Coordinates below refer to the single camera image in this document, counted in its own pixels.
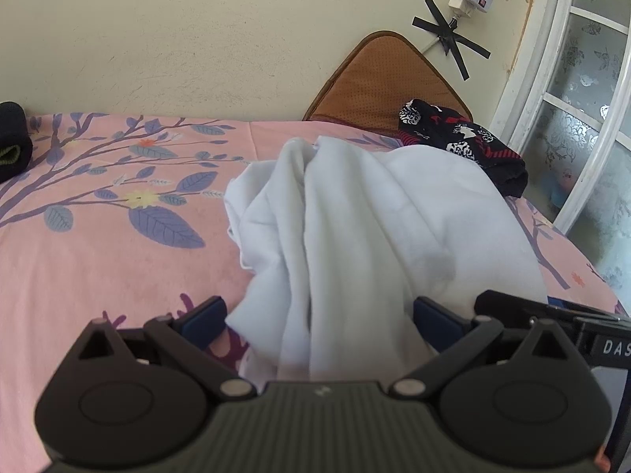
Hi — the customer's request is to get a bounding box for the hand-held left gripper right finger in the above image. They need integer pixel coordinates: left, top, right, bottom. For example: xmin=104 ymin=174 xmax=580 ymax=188
xmin=392 ymin=296 xmax=564 ymax=400

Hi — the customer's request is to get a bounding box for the black rolled cloth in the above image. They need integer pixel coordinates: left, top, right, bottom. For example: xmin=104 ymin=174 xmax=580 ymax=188
xmin=0 ymin=101 xmax=34 ymax=184

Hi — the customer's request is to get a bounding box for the brown seat cushion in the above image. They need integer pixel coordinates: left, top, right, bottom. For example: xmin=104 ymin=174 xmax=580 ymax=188
xmin=302 ymin=30 xmax=474 ymax=135

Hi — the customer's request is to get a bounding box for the pink floral bedsheet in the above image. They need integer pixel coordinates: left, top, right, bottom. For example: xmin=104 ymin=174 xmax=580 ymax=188
xmin=0 ymin=112 xmax=627 ymax=473

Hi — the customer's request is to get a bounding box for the black tape cross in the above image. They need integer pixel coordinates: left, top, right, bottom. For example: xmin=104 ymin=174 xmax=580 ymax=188
xmin=411 ymin=0 xmax=493 ymax=81

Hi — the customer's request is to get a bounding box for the power strip cable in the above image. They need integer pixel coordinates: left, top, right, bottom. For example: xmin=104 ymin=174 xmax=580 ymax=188
xmin=420 ymin=9 xmax=460 ymax=54

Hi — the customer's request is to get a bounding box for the white window frame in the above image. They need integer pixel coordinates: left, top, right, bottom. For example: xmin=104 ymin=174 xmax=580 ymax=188
xmin=492 ymin=0 xmax=631 ymax=277

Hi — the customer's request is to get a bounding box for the black red printed garment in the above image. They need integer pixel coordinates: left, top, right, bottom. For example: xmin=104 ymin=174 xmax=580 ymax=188
xmin=397 ymin=99 xmax=529 ymax=199

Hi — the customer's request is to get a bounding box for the white cloth garment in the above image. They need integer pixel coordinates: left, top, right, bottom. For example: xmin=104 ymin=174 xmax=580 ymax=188
xmin=223 ymin=135 xmax=549 ymax=385

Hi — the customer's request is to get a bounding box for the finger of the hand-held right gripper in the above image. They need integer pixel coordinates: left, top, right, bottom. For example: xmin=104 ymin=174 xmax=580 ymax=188
xmin=474 ymin=290 xmax=631 ymax=330

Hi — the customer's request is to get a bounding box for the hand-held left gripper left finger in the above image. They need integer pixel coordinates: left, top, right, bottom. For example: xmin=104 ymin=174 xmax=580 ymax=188
xmin=74 ymin=296 xmax=258 ymax=400

